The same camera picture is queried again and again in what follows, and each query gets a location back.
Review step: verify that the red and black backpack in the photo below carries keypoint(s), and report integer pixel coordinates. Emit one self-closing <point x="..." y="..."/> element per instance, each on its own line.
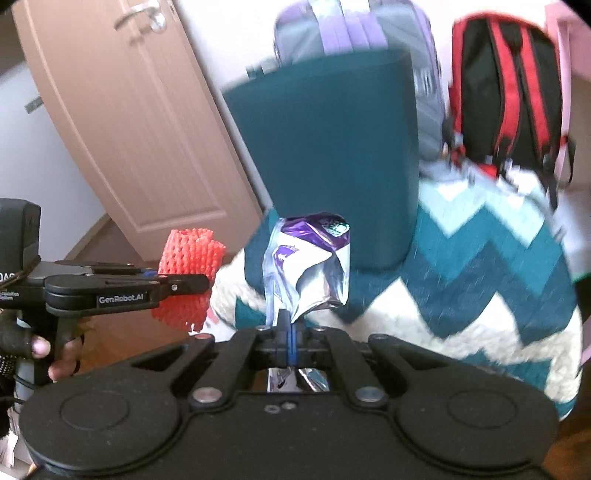
<point x="503" y="92"/>

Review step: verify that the person's left hand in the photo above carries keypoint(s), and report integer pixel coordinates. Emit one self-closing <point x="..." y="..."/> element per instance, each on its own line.
<point x="62" y="364"/>

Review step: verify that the purple foil wrapper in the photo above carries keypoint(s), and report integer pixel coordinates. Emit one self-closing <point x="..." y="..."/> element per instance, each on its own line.
<point x="307" y="267"/>

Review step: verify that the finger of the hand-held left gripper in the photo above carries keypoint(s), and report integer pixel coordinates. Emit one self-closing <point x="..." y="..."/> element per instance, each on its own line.
<point x="184" y="283"/>
<point x="115" y="267"/>

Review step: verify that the teal white zigzag quilt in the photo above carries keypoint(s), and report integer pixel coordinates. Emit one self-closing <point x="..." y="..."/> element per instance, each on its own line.
<point x="461" y="286"/>

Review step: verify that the pink bag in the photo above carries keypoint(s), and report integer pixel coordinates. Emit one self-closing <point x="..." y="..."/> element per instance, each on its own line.
<point x="556" y="69"/>

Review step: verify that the red foam net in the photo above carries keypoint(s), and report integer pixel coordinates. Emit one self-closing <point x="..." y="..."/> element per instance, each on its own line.
<point x="184" y="258"/>

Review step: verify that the purple and grey backpack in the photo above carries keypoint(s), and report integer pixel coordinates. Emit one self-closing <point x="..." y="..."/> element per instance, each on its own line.
<point x="351" y="32"/>

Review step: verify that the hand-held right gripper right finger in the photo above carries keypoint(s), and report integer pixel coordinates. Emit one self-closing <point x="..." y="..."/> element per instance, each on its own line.
<point x="305" y="346"/>

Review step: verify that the beige door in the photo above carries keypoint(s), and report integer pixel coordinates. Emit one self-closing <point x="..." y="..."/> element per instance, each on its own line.
<point x="138" y="129"/>

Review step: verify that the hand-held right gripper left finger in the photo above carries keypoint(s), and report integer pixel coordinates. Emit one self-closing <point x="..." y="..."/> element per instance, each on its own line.
<point x="278" y="344"/>

